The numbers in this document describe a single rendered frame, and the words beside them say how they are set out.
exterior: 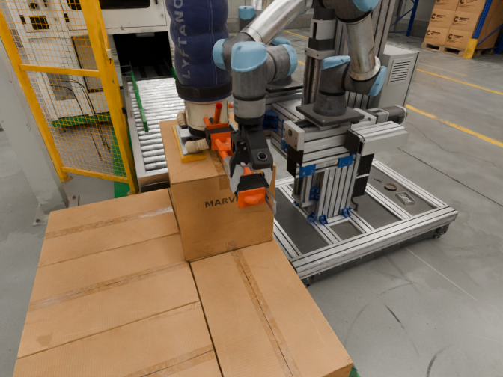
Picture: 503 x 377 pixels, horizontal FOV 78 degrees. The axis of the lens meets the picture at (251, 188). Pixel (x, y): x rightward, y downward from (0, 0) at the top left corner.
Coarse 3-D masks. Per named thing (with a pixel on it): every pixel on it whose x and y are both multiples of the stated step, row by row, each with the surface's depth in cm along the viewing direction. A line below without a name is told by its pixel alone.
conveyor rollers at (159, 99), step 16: (144, 80) 355; (160, 80) 359; (144, 96) 311; (160, 96) 308; (176, 96) 313; (144, 112) 275; (160, 112) 273; (176, 112) 276; (144, 144) 225; (160, 144) 222; (144, 160) 204; (160, 160) 207
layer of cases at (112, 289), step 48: (48, 240) 143; (96, 240) 143; (144, 240) 143; (48, 288) 121; (96, 288) 121; (144, 288) 121; (192, 288) 121; (240, 288) 121; (288, 288) 121; (48, 336) 105; (96, 336) 105; (144, 336) 105; (192, 336) 105; (240, 336) 105; (288, 336) 105; (336, 336) 105
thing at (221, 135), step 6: (210, 126) 112; (216, 126) 113; (222, 126) 113; (228, 126) 114; (210, 132) 110; (216, 132) 110; (222, 132) 107; (228, 132) 107; (210, 138) 107; (216, 138) 107; (222, 138) 107; (210, 144) 108
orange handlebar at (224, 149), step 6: (228, 102) 137; (204, 120) 121; (228, 138) 107; (216, 144) 104; (222, 144) 102; (228, 144) 102; (222, 150) 99; (228, 150) 104; (222, 156) 98; (246, 168) 91; (246, 198) 79; (252, 198) 79; (258, 198) 79
